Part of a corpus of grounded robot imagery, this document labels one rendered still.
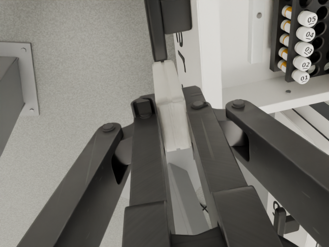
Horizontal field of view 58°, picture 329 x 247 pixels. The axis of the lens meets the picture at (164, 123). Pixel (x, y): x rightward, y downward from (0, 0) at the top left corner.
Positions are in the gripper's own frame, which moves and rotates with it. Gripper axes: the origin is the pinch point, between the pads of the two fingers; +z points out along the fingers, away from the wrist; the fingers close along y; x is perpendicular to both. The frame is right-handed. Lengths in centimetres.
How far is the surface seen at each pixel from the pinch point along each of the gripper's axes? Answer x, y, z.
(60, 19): -5, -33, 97
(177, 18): 3.3, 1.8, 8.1
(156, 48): 1.3, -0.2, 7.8
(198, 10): 3.9, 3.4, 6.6
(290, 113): -13.3, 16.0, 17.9
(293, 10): 1.6, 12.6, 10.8
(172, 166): -80, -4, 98
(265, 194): -35.1, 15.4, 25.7
